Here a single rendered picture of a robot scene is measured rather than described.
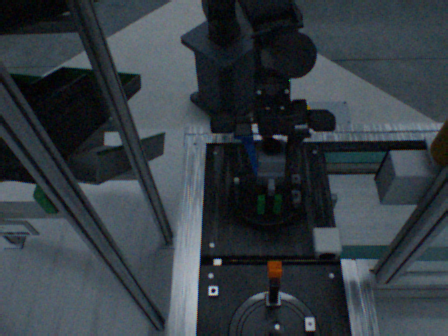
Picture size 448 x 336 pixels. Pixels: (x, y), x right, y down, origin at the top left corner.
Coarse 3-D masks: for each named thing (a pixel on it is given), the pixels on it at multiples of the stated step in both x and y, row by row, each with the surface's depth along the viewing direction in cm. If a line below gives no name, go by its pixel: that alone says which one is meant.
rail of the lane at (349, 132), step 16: (192, 128) 88; (208, 128) 88; (256, 128) 87; (336, 128) 86; (352, 128) 86; (368, 128) 86; (384, 128) 86; (400, 128) 86; (416, 128) 86; (432, 128) 85; (208, 144) 86; (224, 144) 86; (240, 144) 86; (256, 144) 84; (304, 144) 86; (320, 144) 86; (336, 144) 85; (352, 144) 85; (368, 144) 85; (384, 144) 85; (400, 144) 85; (416, 144) 85
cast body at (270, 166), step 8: (264, 144) 64; (272, 144) 64; (280, 144) 64; (256, 152) 69; (264, 152) 64; (272, 152) 63; (280, 152) 64; (264, 160) 63; (272, 160) 63; (280, 160) 63; (264, 168) 65; (272, 168) 65; (280, 168) 65; (264, 176) 66; (272, 176) 66; (280, 176) 66; (264, 184) 68; (272, 184) 66; (280, 184) 68; (272, 192) 66
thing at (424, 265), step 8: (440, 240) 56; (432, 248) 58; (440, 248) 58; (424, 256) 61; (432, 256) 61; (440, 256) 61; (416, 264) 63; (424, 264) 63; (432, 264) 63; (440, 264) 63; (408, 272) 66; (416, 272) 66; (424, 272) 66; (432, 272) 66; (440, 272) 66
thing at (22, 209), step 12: (36, 24) 41; (48, 24) 41; (60, 24) 41; (72, 24) 41; (108, 120) 54; (96, 132) 55; (108, 132) 55; (0, 204) 38; (12, 204) 38; (24, 204) 38; (36, 204) 38; (0, 216) 38; (12, 216) 38; (24, 216) 38; (36, 216) 38; (48, 216) 38; (60, 216) 38
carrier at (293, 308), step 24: (240, 288) 67; (264, 288) 67; (288, 288) 67; (312, 288) 67; (336, 288) 66; (216, 312) 65; (240, 312) 63; (264, 312) 63; (288, 312) 63; (312, 312) 64; (336, 312) 64
